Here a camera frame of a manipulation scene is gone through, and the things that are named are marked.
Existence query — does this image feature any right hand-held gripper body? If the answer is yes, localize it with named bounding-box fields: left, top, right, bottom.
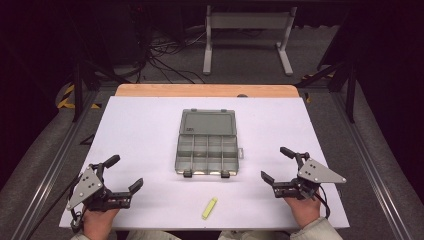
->
left=272, top=151, right=348, bottom=201

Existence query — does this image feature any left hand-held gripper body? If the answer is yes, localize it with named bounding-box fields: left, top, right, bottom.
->
left=66, top=162, right=133, bottom=213

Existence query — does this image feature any yellow-green stick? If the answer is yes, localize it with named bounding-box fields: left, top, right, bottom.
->
left=201, top=196, right=219, bottom=221

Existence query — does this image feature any grey clear compartment box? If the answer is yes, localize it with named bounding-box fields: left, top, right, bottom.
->
left=174, top=108, right=245, bottom=179

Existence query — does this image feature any person's right hand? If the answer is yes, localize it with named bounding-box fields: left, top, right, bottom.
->
left=283, top=195, right=322, bottom=230

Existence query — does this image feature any person's left hand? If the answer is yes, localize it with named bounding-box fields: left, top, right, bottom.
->
left=82, top=208, right=120, bottom=240

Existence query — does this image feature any white board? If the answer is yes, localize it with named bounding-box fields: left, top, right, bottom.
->
left=58, top=95, right=351, bottom=232

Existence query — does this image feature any person's right leg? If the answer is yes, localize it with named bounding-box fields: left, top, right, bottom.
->
left=217, top=229, right=292, bottom=240

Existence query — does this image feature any black tripod stand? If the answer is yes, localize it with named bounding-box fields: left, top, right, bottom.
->
left=294, top=58, right=358, bottom=124
left=70, top=59, right=132, bottom=123

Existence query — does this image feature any yellow black floor tape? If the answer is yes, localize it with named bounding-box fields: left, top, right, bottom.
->
left=56, top=84, right=102, bottom=110

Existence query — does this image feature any white metal stand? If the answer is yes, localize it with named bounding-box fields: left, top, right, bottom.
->
left=202, top=4, right=298, bottom=77

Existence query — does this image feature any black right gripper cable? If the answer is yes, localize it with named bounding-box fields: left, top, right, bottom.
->
left=314, top=190, right=332, bottom=220

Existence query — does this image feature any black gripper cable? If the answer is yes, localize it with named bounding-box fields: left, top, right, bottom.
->
left=25, top=173, right=86, bottom=240
left=314, top=190, right=332, bottom=220

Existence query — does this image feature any aluminium rail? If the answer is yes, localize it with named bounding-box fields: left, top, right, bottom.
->
left=331, top=91, right=418, bottom=240
left=9, top=89, right=103, bottom=240

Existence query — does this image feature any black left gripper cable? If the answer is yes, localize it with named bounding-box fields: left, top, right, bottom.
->
left=25, top=173, right=86, bottom=240

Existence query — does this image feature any bundle of black floor cables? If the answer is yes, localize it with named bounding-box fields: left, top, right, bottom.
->
left=134, top=28, right=208, bottom=85

